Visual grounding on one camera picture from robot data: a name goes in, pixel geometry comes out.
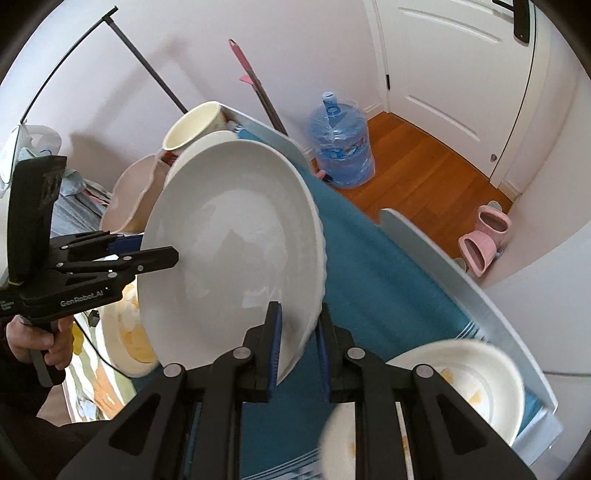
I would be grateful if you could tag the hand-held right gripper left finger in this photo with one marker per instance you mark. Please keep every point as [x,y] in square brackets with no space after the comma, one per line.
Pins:
[275,350]

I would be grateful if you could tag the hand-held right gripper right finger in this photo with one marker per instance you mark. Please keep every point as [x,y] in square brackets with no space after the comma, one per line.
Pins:
[322,355]

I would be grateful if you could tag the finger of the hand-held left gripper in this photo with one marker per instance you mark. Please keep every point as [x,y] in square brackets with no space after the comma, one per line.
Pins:
[152,258]
[92,241]

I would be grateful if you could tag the large white plate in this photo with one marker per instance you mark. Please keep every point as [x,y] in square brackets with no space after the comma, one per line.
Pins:
[231,230]

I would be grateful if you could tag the cream deep bowl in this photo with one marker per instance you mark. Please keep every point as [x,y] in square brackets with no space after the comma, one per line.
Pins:
[191,127]

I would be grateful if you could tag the person's left forearm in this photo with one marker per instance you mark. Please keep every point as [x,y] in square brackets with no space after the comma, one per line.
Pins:
[27,415]

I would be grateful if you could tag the person's left hand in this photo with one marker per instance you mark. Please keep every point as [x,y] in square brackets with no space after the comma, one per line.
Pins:
[62,344]

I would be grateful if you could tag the grey clothes pile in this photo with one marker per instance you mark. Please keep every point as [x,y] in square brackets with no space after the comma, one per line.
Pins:
[78,203]

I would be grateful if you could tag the pink scalloped plate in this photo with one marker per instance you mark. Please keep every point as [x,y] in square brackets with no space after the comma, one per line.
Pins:
[129,194]

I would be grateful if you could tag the clear plastic bag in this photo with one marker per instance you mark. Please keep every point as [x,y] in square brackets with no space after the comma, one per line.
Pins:
[41,138]

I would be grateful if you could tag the white plate with yellow print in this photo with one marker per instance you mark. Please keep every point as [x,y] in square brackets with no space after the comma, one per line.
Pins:
[339,443]

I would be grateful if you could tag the teal table cloth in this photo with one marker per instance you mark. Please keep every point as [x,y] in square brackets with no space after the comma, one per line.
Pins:
[378,286]

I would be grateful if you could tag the white bowl with yellow print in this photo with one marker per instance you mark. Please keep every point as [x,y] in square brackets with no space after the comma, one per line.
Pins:
[480,383]
[124,346]

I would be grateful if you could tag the plain white bowl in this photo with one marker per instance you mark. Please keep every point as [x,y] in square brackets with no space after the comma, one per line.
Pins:
[203,141]

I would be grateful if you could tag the floral printed cloth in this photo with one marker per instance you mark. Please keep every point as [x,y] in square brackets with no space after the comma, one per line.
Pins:
[87,387]

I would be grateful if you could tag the curved black rod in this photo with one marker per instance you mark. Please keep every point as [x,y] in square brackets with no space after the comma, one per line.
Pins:
[59,62]

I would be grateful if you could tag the straight black pole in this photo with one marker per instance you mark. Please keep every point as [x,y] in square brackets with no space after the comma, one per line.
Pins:
[147,64]

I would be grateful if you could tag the pink slipper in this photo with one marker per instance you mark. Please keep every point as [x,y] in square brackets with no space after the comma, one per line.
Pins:
[496,224]
[475,251]

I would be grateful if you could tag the pink mop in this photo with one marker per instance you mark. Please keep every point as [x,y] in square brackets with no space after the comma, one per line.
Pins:
[258,87]

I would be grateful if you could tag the blue water bottle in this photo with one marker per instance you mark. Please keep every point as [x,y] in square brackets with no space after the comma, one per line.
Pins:
[341,147]

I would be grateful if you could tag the white door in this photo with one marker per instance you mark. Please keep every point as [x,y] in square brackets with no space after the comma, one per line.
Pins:
[443,60]

